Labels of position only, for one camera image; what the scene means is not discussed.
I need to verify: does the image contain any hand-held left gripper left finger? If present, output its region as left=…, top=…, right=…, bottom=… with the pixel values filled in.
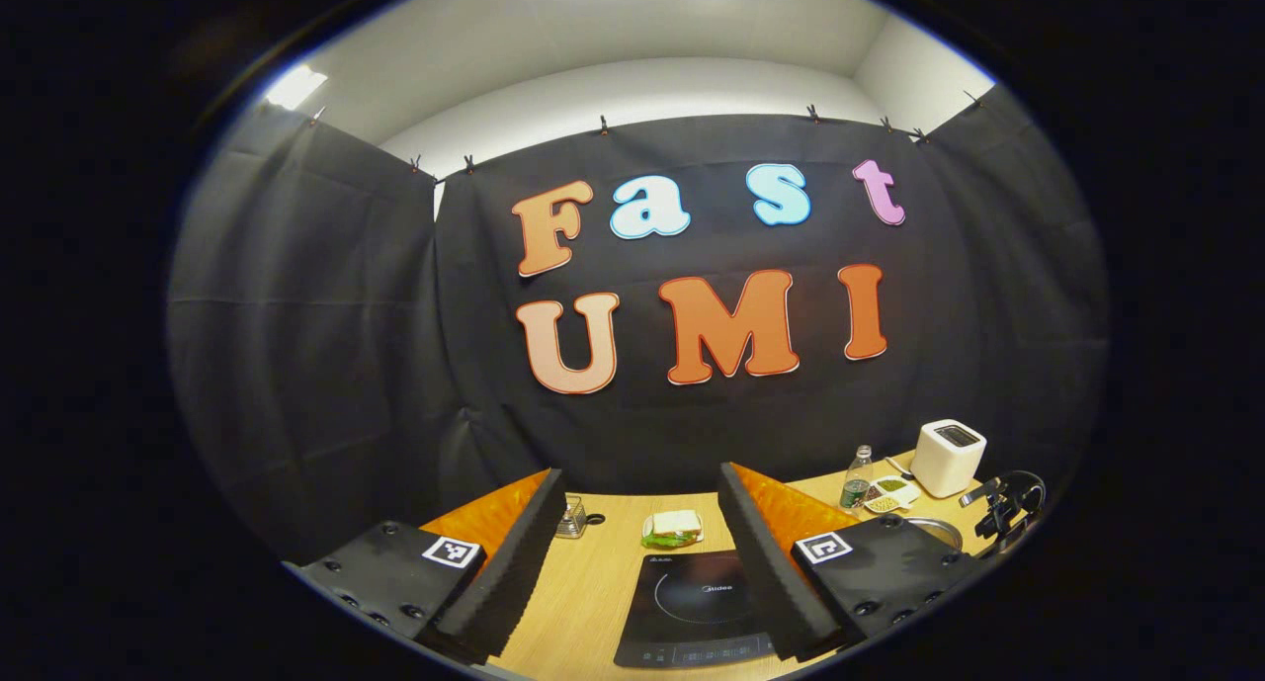
left=287, top=468, right=572, bottom=665

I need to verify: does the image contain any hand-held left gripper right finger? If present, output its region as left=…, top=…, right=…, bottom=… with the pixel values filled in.
left=717, top=462, right=989, bottom=662

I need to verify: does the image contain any black induction cooktop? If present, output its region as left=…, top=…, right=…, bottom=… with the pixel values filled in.
left=613, top=551, right=782, bottom=670

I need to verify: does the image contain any stainless steel pot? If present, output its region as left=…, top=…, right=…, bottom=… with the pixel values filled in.
left=904, top=470, right=1047, bottom=560

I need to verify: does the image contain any sandwich on white plate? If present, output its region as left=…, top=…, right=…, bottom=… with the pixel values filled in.
left=642, top=509, right=705, bottom=551

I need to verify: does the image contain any clear plastic water bottle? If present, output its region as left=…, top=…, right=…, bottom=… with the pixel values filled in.
left=840, top=445, right=876, bottom=514

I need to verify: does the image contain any white divided dish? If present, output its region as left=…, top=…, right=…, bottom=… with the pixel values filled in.
left=863, top=475, right=922, bottom=516

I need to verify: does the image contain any white toaster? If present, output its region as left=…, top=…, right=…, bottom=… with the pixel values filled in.
left=910, top=420, right=987, bottom=499

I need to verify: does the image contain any black backdrop cloth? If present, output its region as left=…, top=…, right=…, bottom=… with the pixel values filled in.
left=166, top=86, right=1110, bottom=563

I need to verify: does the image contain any small ceiling light panel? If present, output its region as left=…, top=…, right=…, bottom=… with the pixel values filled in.
left=265, top=65, right=329, bottom=111

